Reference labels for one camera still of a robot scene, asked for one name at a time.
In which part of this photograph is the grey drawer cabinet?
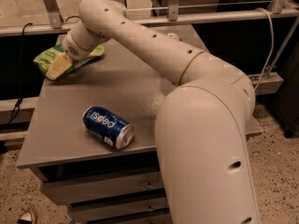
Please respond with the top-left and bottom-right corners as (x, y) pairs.
(16, 24), (263, 224)

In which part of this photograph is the green rice chip bag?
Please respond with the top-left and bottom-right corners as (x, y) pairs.
(34, 44), (105, 77)

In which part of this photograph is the black cable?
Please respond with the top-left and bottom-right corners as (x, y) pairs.
(6, 22), (34, 126)

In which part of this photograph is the metal railing frame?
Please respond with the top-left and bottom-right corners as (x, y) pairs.
(0, 0), (298, 36)

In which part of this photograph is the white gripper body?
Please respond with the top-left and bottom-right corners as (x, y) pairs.
(62, 21), (107, 60)

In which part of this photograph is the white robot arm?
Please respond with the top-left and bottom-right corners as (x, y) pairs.
(46, 0), (261, 224)

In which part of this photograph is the blue pepsi can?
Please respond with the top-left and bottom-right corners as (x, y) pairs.
(82, 106), (135, 149)

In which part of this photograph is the white cable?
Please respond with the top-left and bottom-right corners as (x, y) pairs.
(253, 7), (276, 91)

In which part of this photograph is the shoe tip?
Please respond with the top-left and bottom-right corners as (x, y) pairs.
(17, 211), (36, 224)

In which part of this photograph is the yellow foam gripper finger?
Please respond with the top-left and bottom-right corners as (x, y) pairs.
(46, 52), (73, 80)

